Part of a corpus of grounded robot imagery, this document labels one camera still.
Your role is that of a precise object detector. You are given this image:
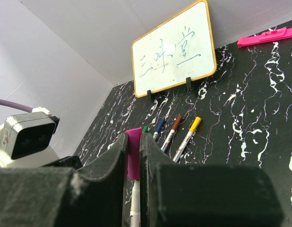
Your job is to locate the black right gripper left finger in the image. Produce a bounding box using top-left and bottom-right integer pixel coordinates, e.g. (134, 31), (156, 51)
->
(0, 133), (128, 227)

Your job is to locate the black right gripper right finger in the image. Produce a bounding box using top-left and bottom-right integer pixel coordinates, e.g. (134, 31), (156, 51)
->
(139, 133), (284, 227)

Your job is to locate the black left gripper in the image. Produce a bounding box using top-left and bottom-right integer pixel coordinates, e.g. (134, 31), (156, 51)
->
(43, 156), (82, 169)

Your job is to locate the orange white pen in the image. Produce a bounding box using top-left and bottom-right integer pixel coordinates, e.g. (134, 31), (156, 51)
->
(130, 180), (141, 227)

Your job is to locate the red white pen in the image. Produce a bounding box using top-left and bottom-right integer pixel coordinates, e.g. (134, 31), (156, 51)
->
(160, 129), (176, 152)

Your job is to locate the purple pen cap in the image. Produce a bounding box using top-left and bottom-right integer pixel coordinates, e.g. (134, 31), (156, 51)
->
(126, 127), (142, 180)

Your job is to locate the blue white pen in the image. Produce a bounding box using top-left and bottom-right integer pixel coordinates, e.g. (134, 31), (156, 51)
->
(153, 118), (166, 140)

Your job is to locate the green white pen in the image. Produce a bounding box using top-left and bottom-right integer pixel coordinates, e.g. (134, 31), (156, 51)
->
(142, 126), (149, 133)

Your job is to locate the brown pen cap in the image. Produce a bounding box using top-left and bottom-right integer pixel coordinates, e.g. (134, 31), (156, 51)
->
(171, 115), (183, 131)

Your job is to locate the purple white pen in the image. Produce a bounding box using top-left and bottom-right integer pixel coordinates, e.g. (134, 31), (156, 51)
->
(172, 116), (203, 163)

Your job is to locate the blue pen cap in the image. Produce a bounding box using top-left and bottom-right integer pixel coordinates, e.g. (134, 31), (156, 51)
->
(155, 118), (166, 133)

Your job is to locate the yellow pen cap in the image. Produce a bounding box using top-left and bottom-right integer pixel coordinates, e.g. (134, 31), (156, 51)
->
(189, 117), (202, 133)

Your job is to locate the yellow framed whiteboard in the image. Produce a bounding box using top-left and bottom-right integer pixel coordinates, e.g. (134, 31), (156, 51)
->
(131, 0), (217, 98)

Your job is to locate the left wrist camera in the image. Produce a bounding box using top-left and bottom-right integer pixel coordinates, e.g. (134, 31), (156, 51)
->
(0, 107), (60, 168)

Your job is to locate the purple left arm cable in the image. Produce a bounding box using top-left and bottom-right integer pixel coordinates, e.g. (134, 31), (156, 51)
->
(0, 98), (34, 113)

